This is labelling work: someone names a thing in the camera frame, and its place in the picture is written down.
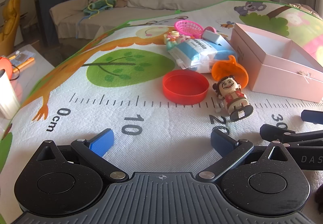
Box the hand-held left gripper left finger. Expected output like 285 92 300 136
35 128 129 184

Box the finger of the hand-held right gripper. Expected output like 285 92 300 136
301 110 323 125
260 124 323 144

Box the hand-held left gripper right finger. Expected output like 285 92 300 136
197 128 293 184

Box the cartoon figure toy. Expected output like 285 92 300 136
211 76 253 122

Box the pink cardboard box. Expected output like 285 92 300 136
231 23 323 103

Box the red plastic lid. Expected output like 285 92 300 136
162 70 209 106

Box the orange plastic cap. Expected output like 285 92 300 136
211 55 250 88

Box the white grey block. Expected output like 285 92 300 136
202 30 224 45

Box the pink plastic strainer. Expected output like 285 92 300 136
174 20 205 39

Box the printed play mat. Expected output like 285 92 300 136
0 0 323 214

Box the blue tissue packet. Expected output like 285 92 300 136
167 38 238 73

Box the white side table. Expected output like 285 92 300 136
0 44 56 123

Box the white ribbed cup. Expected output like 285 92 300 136
0 69 21 120

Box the yellow pencil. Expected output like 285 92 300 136
12 57 35 72

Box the green knitted cloth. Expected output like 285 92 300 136
83 0 116 16

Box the keychain trinket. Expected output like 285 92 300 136
164 32 186 50

